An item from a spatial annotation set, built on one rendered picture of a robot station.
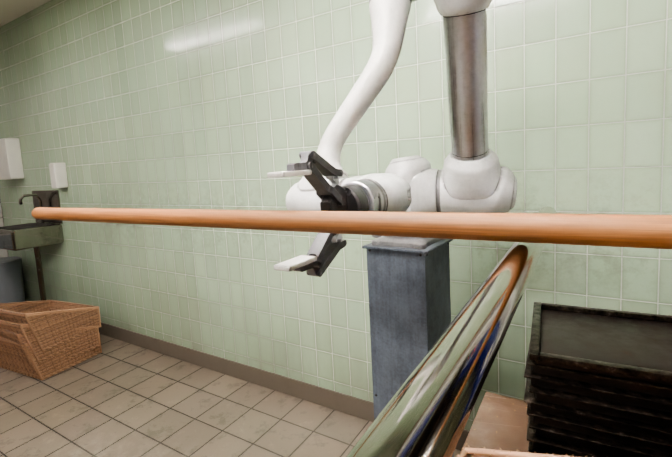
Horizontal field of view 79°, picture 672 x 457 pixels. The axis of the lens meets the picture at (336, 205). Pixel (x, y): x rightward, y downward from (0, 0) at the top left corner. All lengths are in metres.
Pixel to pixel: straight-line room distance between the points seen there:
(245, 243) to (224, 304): 0.44
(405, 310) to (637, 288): 0.81
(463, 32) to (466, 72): 0.09
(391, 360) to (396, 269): 0.30
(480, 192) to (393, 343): 0.54
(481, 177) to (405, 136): 0.66
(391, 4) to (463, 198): 0.55
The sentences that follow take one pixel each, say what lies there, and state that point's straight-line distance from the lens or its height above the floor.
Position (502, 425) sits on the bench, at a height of 0.58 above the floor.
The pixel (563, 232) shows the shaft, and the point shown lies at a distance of 0.44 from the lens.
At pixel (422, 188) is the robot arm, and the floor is 1.18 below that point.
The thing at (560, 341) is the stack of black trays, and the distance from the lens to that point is 0.94.
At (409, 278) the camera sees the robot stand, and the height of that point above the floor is 0.91.
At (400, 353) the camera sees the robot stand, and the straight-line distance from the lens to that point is 1.36.
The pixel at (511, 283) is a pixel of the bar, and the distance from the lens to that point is 0.34.
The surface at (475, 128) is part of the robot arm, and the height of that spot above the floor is 1.34.
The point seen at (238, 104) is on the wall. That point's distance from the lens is 2.33.
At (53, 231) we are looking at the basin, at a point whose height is 0.83.
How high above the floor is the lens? 1.27
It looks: 6 degrees down
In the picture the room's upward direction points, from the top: 3 degrees counter-clockwise
